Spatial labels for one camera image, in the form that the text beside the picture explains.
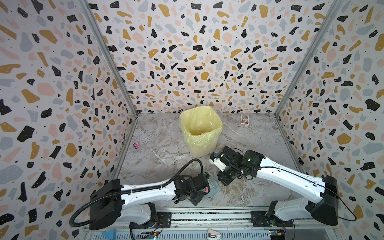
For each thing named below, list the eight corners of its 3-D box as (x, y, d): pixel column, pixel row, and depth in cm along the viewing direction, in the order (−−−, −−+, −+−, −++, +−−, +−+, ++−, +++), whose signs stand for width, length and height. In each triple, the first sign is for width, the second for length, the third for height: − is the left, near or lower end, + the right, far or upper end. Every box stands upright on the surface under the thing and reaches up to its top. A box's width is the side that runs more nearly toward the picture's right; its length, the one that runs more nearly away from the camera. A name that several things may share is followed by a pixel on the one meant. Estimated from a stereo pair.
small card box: (240, 124, 118) (240, 122, 117) (240, 117, 124) (241, 115, 122) (248, 126, 118) (249, 124, 116) (248, 118, 123) (249, 116, 121)
